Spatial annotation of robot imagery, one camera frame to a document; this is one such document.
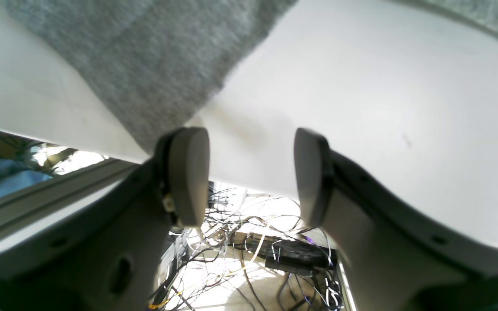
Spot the grey T-shirt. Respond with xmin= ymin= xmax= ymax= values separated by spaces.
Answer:
xmin=5 ymin=0 xmax=295 ymax=153

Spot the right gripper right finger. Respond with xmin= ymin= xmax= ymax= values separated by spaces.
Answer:
xmin=293 ymin=128 xmax=498 ymax=311

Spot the black power strip on floor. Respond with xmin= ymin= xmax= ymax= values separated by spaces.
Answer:
xmin=243 ymin=236 xmax=337 ymax=277

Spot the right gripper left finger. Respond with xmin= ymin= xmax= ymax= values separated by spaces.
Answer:
xmin=0 ymin=127 xmax=210 ymax=311

